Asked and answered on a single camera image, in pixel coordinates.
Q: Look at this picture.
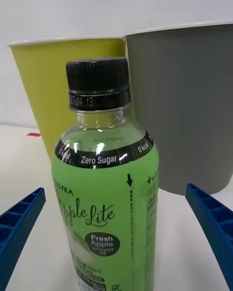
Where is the grey plastic bin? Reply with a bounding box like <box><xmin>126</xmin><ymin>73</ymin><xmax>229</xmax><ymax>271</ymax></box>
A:
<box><xmin>122</xmin><ymin>19</ymin><xmax>233</xmax><ymax>196</ymax></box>

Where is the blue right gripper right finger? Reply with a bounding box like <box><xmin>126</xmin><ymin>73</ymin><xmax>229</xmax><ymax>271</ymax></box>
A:
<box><xmin>185</xmin><ymin>183</ymin><xmax>233</xmax><ymax>291</ymax></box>

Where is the green label plastic bottle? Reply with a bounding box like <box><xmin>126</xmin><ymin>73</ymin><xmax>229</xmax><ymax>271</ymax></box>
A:
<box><xmin>50</xmin><ymin>57</ymin><xmax>160</xmax><ymax>291</ymax></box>

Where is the yellow-green plastic bin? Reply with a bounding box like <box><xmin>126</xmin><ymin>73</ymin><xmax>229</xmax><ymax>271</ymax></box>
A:
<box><xmin>7</xmin><ymin>37</ymin><xmax>136</xmax><ymax>160</ymax></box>

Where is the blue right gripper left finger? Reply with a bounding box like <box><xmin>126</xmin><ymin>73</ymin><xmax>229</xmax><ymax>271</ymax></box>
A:
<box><xmin>0</xmin><ymin>187</ymin><xmax>47</xmax><ymax>291</ymax></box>

